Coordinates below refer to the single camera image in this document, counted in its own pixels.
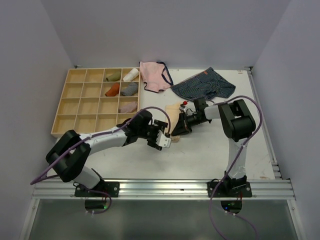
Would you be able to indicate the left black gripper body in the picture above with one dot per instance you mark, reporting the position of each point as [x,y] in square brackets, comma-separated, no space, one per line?
[152,131]

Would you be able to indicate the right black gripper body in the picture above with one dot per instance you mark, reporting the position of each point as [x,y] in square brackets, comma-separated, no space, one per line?
[187,121]

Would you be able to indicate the beige underwear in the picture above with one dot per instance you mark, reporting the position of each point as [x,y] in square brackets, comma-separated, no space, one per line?
[173,112]

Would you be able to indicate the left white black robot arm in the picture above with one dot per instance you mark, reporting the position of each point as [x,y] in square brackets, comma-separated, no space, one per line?
[69,155]

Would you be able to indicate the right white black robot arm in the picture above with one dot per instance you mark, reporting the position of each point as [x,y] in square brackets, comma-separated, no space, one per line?
[238,126]

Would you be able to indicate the mauve rolled underwear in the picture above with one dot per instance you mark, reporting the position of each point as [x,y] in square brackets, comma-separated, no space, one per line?
[128,108]

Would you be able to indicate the grey rolled underwear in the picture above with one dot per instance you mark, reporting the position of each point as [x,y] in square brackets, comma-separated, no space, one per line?
[130,89]

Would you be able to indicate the pink underwear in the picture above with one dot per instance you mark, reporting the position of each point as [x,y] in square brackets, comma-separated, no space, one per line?
[155,76]

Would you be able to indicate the orange rolled underwear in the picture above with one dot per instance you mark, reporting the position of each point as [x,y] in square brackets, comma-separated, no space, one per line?
[113,91]

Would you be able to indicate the white rolled underwear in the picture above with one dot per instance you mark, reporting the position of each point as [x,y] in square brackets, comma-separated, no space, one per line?
[129,74]

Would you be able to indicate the olive rolled underwear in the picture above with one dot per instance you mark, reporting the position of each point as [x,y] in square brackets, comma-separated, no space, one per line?
[116,76]

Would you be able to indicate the blue striped boxer shorts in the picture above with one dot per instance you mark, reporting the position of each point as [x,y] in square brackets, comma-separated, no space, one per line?
[207,84]

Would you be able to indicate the wooden compartment tray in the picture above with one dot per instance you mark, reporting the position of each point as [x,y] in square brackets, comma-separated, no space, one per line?
[83,106]

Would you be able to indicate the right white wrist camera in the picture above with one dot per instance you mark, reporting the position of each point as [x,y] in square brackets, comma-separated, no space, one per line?
[184,108]

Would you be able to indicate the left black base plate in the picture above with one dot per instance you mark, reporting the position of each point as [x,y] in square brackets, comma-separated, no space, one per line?
[111,188]

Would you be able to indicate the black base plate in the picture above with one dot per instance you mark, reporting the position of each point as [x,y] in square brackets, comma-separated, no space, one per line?
[228,192]
[111,188]

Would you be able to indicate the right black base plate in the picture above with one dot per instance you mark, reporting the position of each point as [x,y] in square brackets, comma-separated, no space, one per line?
[228,192]

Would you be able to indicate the aluminium mounting rail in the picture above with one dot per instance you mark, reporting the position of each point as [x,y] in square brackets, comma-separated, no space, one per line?
[165,189]

